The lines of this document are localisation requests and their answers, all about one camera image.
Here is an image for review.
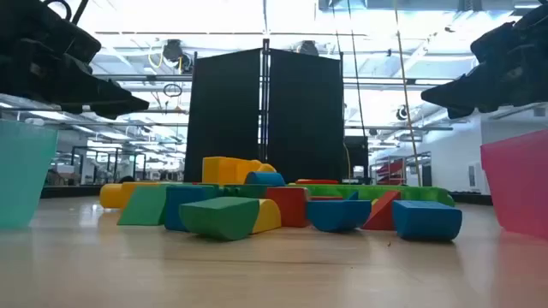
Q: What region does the large blue wooden block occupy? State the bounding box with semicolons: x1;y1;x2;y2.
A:
391;199;464;241

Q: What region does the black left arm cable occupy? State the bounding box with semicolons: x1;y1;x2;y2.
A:
42;0;91;25

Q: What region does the blue semicircle wooden block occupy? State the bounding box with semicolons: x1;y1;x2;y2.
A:
244;171;287;187

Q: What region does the blue rounded wooden block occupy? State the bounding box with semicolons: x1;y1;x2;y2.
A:
306;198;372;234

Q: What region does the shelf with red bins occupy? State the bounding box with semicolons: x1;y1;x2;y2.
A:
370;150;432;188

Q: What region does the black folding screen panel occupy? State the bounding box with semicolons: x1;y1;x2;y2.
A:
265;47;345;186
183;47;263;184

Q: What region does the large yellow plastic brick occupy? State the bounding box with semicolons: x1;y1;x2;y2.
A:
201;156;277;186

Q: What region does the grey ceiling pipe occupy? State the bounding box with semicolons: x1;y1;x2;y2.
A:
344;124;454;132

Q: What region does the red wooden wedge block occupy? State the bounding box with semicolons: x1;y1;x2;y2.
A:
361;190;402;232

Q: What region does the green wooden wedge block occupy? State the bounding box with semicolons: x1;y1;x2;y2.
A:
116;184;169;227

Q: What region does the small red plastic brick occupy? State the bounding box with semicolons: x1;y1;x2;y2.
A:
294;178;340;186

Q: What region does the yellow stepped plastic brick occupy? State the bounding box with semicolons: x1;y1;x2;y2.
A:
98;181;160;210

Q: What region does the white wall unit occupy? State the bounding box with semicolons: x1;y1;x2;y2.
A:
466;161;487;194

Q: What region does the hanging black cable loop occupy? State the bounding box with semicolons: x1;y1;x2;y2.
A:
162;82;184;98

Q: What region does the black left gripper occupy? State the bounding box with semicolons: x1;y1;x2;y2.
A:
0;0;151;121

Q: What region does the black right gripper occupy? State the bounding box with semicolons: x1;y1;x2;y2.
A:
420;3;548;121

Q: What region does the pink translucent plastic bin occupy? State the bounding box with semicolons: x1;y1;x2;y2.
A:
479;129;548;240

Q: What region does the black box on stand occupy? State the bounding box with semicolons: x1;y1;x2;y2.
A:
343;135;370;180

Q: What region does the teal translucent plastic bin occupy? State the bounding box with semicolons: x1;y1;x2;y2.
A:
0;119;59;230

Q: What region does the long green plastic brick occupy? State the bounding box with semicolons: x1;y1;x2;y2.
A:
287;183;456;208

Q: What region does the green rounded wooden block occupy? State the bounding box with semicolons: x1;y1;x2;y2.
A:
178;196;261;242

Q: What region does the yellow arched wooden block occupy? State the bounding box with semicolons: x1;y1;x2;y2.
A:
251;198;283;235

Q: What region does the distant robot workstation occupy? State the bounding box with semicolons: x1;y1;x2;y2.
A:
45;145;149;187

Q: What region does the grey ceiling beam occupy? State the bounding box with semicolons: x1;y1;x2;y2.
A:
92;73;456;86

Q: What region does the yellow hanging cable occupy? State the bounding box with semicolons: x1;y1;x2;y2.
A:
392;0;423;188

